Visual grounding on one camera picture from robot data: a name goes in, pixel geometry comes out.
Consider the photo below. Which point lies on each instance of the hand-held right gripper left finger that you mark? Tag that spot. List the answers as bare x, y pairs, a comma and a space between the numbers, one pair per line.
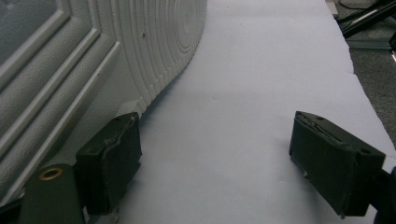
109, 165

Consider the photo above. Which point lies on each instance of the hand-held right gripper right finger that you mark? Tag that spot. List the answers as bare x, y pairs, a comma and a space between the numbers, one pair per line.
333, 168

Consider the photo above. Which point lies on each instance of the white sneaker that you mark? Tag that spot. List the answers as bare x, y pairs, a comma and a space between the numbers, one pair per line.
62, 93

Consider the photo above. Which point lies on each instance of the light grey table mat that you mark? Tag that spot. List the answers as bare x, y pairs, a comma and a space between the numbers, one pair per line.
233, 124

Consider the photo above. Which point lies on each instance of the shiny metal stand leg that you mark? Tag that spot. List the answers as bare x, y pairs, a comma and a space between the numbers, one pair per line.
393, 46

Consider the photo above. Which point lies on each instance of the black metal stand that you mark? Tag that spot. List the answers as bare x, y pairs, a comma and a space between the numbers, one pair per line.
370, 17

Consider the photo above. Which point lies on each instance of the white power strip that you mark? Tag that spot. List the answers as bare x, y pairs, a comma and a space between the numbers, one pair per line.
332, 6

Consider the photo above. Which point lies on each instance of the short aluminium floor rail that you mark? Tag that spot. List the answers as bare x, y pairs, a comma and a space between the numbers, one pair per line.
367, 44

